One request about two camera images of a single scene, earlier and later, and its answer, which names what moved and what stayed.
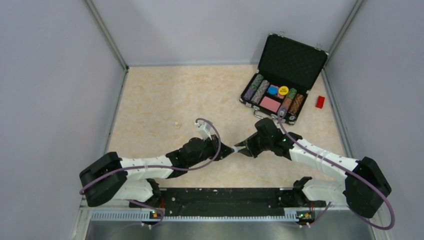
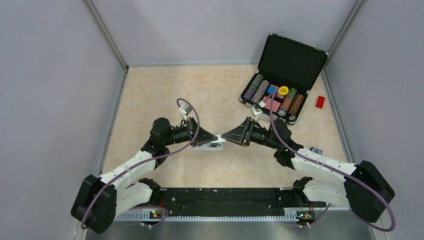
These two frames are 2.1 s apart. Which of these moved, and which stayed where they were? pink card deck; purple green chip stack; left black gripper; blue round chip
Moved: left black gripper
Stayed: purple green chip stack; blue round chip; pink card deck
